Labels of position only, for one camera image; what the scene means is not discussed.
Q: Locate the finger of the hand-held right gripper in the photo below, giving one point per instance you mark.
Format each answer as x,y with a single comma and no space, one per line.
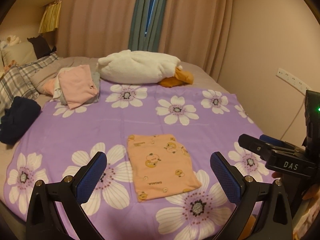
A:
268,138
255,145

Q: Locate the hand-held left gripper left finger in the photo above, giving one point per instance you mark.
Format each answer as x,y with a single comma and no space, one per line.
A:
91,177

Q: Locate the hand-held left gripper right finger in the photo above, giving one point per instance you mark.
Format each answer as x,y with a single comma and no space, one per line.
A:
226,180

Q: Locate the orange printed baby garment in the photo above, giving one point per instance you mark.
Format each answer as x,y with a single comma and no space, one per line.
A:
162,170

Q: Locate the person's right hand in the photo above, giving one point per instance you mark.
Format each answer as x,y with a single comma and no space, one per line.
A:
312,191

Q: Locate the purple floral blanket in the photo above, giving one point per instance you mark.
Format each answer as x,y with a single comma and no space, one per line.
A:
100,125

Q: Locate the person's patterned pink clothing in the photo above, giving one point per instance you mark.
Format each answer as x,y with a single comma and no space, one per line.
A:
306,217

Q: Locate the navy blue cloth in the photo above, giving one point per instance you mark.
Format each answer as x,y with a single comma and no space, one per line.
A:
18,118

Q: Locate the pink folded top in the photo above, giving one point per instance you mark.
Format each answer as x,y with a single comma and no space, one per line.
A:
77,85

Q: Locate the white crumpled cloth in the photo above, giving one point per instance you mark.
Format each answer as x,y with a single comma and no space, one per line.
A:
57,90

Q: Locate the peach cloth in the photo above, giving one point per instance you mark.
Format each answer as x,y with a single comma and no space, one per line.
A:
50,87

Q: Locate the taupe duvet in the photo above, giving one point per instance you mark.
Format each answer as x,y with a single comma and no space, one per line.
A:
50,72

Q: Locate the white duck plush pillow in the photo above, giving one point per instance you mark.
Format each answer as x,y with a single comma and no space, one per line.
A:
135,66

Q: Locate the dark brown cushion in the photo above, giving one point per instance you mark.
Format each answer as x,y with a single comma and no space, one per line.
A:
41,46

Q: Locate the beige pillow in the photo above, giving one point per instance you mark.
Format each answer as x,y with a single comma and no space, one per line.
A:
20,53

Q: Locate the cream plush toy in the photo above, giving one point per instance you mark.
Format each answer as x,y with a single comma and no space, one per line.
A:
11,41

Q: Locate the blue-grey curtain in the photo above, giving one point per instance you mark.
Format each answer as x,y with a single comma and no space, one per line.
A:
160,17
138,17

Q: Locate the yellow fringed cloth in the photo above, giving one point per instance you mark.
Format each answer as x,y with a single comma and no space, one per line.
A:
50,17

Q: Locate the window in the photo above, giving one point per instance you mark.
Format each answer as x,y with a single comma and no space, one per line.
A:
149,7

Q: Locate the white wall power strip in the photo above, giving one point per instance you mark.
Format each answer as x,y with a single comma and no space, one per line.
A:
292,78

